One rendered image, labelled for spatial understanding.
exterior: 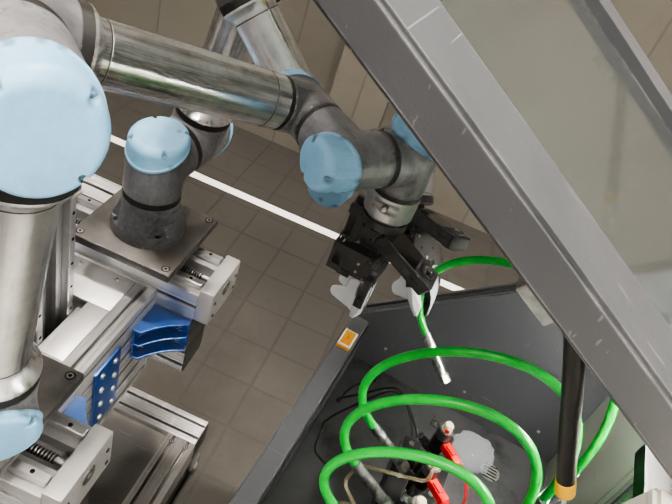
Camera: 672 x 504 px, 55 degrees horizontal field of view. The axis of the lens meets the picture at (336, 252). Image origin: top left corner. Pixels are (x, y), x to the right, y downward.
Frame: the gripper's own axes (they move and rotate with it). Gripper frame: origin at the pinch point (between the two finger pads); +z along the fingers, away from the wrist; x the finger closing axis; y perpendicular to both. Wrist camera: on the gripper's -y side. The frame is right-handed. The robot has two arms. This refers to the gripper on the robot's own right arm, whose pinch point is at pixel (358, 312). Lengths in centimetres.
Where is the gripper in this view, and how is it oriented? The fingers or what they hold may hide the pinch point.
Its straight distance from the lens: 106.1
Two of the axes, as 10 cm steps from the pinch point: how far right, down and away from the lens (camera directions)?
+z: -2.8, 7.4, 6.2
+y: -8.7, -4.6, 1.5
